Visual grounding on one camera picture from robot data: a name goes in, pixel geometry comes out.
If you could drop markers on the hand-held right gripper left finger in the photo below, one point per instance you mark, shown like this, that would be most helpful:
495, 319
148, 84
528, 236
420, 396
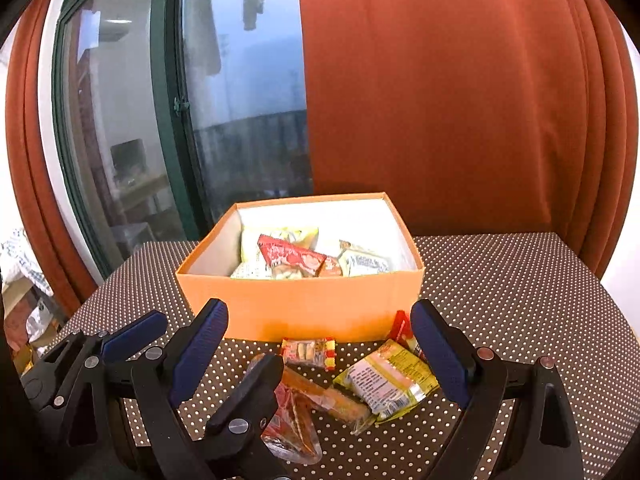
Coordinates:
200, 350

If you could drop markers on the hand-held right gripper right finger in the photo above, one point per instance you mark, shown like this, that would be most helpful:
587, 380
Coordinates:
442, 355

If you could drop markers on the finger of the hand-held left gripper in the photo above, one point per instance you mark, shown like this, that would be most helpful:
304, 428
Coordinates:
260, 385
135, 335

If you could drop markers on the clear red snack packet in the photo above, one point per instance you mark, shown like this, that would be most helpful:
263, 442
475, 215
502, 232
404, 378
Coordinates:
295, 425

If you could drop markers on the small clear candy packet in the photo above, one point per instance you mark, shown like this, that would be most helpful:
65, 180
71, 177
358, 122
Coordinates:
305, 352

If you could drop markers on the yellow white-label snack packet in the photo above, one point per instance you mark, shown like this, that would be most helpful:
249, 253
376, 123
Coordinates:
385, 380

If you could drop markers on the orange snack packet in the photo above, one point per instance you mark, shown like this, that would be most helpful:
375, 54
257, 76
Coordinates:
340, 402

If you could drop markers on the orange cardboard box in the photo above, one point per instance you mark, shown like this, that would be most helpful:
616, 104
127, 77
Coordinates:
300, 305

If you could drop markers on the large yellow snack packet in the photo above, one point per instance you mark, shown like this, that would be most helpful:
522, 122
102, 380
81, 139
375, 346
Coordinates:
252, 247

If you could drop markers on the white snack packet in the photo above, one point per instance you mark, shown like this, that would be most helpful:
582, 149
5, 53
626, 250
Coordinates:
365, 262

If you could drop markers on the red cartoon snack packet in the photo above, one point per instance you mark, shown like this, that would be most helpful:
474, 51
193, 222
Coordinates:
287, 255

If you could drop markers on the pile of bags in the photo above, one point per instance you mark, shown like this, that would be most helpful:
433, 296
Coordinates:
37, 320

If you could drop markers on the patterned white cloth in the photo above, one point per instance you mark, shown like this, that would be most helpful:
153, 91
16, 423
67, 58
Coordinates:
22, 260

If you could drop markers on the narrow orange curtain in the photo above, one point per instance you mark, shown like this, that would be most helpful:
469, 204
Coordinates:
30, 160

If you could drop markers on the balcony railing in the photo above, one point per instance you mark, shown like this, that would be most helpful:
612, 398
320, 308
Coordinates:
250, 150

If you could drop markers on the green framed glass window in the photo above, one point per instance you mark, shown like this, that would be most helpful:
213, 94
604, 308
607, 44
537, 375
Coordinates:
167, 110

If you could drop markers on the wide orange curtain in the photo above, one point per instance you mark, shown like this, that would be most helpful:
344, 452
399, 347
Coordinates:
450, 85

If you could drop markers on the hanging grey garment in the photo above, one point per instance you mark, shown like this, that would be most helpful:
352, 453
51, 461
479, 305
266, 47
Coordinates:
212, 35

